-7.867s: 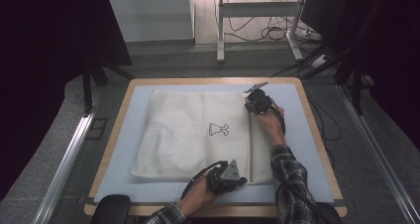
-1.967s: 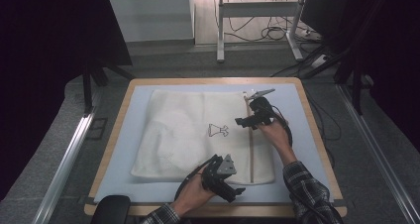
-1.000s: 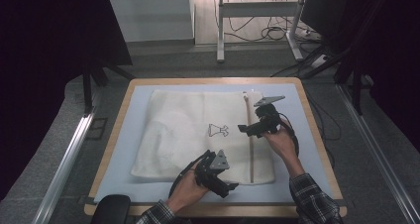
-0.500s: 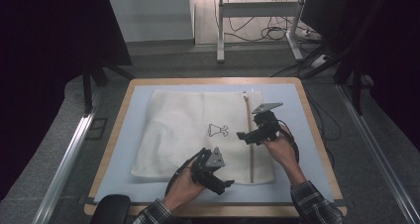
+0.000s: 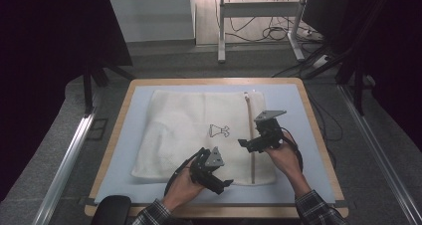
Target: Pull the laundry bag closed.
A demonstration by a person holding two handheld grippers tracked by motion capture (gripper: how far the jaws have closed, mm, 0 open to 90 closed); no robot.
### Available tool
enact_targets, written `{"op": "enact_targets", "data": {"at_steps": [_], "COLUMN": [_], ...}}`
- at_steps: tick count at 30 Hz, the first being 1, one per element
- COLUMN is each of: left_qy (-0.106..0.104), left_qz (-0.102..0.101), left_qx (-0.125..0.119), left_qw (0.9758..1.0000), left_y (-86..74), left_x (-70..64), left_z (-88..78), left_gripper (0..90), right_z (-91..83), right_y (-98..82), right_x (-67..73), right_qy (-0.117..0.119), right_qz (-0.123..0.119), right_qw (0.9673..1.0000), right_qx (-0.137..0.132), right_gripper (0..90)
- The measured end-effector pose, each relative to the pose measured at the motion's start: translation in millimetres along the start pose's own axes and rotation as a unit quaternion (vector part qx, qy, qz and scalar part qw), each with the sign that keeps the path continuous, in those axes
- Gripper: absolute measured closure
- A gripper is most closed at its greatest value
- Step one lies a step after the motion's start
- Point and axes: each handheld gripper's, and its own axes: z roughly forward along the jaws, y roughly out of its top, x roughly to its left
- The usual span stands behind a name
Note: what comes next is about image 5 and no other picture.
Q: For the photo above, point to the dark curtain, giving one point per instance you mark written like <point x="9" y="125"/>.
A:
<point x="43" y="69"/>
<point x="394" y="52"/>

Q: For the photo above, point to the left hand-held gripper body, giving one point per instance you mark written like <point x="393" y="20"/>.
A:
<point x="202" y="168"/>

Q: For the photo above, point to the white mesh laundry bag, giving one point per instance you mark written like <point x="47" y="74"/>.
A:
<point x="179" y="132"/>

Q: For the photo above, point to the black metal stand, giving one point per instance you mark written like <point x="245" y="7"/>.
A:
<point x="358" y="85"/>
<point x="88" y="89"/>

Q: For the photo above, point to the white metal desk frame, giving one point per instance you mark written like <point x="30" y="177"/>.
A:
<point x="258" y="9"/>

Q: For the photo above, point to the person's left hand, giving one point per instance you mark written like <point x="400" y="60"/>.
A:
<point x="180" y="191"/>

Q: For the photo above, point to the person's right hand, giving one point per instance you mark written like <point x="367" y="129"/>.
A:
<point x="285" y="160"/>

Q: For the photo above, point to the black padded chair part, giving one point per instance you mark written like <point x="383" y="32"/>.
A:
<point x="111" y="211"/>

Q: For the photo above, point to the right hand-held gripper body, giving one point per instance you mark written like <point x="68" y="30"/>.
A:
<point x="270" y="133"/>

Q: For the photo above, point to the white power strip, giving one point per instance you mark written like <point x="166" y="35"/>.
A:
<point x="321" y="61"/>

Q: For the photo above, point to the wooden framed work table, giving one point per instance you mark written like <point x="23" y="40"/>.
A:
<point x="298" y="125"/>

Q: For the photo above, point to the aluminium floor rail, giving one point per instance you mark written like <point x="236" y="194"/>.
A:
<point x="378" y="152"/>
<point x="63" y="172"/>

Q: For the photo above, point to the white cabinet panel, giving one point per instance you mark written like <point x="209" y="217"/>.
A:
<point x="149" y="16"/>

